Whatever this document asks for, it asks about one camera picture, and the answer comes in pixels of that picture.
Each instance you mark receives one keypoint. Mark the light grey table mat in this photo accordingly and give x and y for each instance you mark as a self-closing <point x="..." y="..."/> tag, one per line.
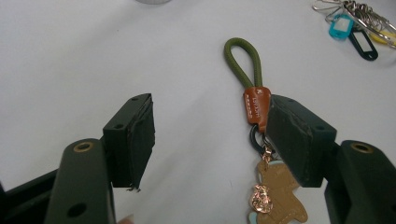
<point x="77" y="62"/>

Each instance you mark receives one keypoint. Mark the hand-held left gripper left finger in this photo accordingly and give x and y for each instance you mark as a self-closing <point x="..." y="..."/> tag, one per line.
<point x="130" y="140"/>

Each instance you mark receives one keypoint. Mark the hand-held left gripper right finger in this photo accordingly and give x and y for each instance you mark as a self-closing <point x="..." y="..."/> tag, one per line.
<point x="299" y="146"/>

